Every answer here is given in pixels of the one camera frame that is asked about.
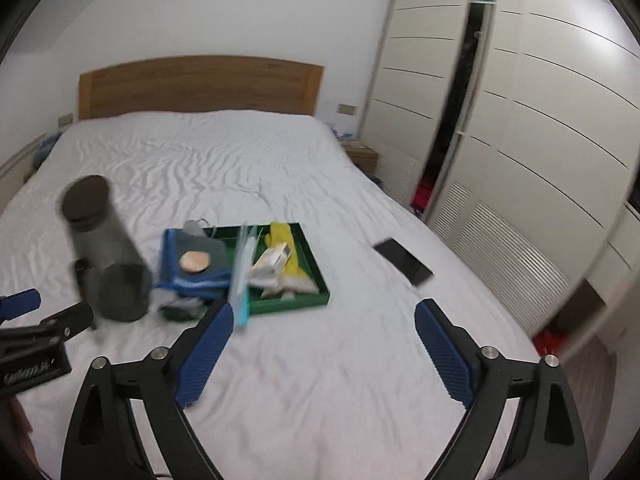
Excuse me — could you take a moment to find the grey translucent pitcher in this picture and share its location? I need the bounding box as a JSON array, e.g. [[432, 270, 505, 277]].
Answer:
[[61, 175, 153, 323]]

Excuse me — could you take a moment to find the red bag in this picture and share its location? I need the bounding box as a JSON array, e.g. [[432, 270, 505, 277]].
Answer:
[[531, 327, 568, 357]]

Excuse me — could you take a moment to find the white quilted duvet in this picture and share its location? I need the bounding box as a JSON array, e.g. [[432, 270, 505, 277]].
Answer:
[[0, 109, 543, 480]]

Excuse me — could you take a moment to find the person's left hand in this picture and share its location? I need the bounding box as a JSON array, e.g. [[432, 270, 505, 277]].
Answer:
[[0, 395, 37, 467]]

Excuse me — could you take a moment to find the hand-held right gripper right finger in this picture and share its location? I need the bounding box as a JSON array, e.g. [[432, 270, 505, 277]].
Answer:
[[415, 298, 591, 480]]

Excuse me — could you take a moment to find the blue crumpled cloth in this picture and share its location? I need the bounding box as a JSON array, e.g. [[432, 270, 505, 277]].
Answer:
[[30, 132, 63, 168]]

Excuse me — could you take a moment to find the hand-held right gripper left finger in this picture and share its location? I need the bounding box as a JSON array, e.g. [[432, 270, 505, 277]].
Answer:
[[60, 298, 235, 480]]

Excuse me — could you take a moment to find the wooden nightstand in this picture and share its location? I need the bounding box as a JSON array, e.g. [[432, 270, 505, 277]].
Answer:
[[344, 144, 379, 176]]

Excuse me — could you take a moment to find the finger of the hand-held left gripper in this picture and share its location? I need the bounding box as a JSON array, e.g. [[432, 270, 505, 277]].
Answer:
[[0, 288, 42, 322], [0, 302, 96, 356]]

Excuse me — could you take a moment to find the green tray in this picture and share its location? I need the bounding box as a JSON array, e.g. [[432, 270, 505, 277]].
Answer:
[[159, 222, 332, 323]]

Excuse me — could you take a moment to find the black smartphone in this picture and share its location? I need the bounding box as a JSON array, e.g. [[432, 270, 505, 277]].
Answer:
[[372, 238, 434, 288]]

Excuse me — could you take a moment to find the long clear plastic bag pack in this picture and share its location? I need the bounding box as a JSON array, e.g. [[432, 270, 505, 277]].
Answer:
[[227, 222, 263, 331]]

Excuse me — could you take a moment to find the grey face mask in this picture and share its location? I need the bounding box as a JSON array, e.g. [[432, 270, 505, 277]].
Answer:
[[181, 219, 216, 238]]

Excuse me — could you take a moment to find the blue and grey towel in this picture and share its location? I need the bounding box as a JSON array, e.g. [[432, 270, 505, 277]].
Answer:
[[155, 229, 236, 306]]

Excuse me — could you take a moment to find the wooden bed headboard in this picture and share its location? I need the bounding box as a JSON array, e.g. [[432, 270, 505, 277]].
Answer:
[[77, 55, 326, 121]]

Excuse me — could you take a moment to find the white wardrobe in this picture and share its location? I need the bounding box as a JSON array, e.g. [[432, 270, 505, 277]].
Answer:
[[360, 0, 640, 361]]

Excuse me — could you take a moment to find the yellow towel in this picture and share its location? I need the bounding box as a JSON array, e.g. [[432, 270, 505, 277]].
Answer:
[[265, 221, 321, 296]]

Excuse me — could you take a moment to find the red clothing pile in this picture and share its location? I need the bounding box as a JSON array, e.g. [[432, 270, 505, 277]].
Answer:
[[411, 180, 437, 211]]

